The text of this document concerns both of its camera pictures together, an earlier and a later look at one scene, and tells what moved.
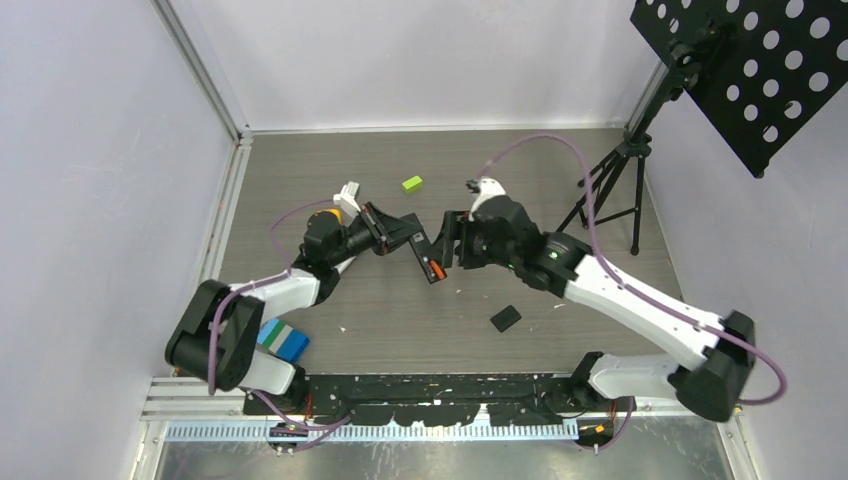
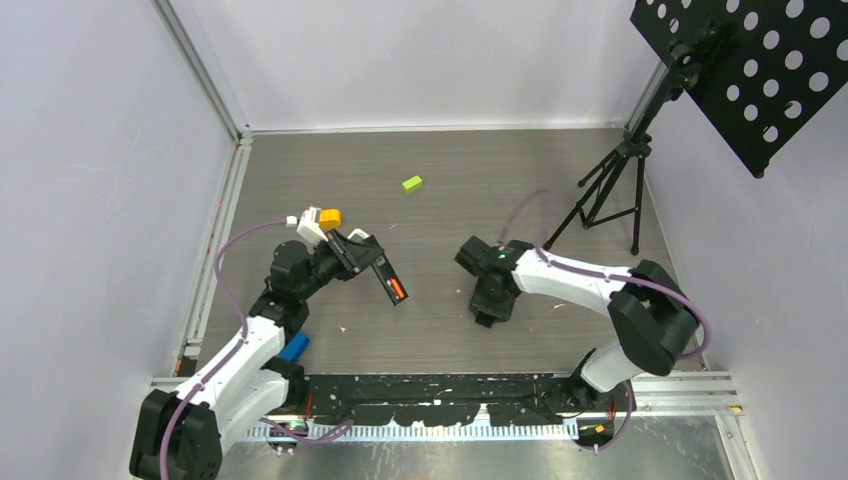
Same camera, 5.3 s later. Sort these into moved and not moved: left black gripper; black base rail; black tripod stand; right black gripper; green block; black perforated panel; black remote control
Moved: left black gripper; black remote control; right black gripper
Not moved: black perforated panel; black base rail; green block; black tripod stand
